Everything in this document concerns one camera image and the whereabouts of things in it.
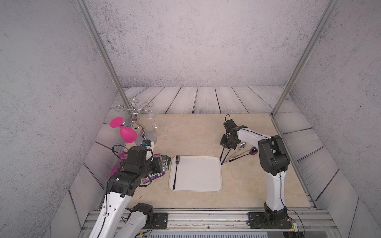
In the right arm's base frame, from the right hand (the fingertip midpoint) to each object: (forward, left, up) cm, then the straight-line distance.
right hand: (223, 144), depth 101 cm
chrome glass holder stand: (+2, +50, +26) cm, 56 cm away
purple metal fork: (-13, +30, 0) cm, 33 cm away
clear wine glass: (+1, +42, +17) cm, 45 cm away
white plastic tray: (-20, +18, -1) cm, 27 cm away
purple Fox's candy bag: (-25, +47, +1) cm, 53 cm away
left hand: (-23, +33, +21) cm, 45 cm away
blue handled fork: (-9, 0, -1) cm, 9 cm away
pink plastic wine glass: (-5, +58, +18) cm, 61 cm away
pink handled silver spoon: (-2, -11, +1) cm, 12 cm away
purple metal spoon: (-6, +2, -2) cm, 7 cm away
